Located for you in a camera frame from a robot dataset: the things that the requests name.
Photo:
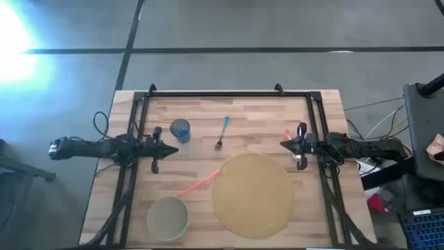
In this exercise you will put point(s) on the brown paper bag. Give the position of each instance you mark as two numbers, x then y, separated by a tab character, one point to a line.
437	146

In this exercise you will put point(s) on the round woven beige placemat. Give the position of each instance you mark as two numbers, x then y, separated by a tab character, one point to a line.
253	196

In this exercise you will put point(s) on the black cart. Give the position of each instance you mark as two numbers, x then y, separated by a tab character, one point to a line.
423	114

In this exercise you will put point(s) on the red box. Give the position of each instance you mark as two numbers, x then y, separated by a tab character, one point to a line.
375	204

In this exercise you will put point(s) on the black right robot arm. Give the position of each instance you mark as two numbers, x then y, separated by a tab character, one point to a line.
364	147

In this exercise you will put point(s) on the black metal table frame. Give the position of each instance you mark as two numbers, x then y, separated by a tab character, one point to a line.
225	94

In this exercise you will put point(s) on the blue faceted plastic cup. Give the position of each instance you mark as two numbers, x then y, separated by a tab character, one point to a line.
180	131

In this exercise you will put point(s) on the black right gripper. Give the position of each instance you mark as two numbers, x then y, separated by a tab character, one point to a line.
302	147

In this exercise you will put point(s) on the black pole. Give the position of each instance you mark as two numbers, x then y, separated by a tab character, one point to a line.
431	87

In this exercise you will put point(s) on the pink straw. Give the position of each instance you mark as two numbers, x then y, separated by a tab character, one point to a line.
199	183

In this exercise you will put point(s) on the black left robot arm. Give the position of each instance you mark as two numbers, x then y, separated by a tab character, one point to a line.
86	148

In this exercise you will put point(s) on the white bowl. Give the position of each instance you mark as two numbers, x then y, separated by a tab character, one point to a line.
168	219

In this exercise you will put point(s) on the black stand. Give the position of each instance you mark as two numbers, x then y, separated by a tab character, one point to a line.
21	166

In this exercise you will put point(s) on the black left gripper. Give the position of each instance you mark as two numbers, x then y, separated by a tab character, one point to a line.
156	149

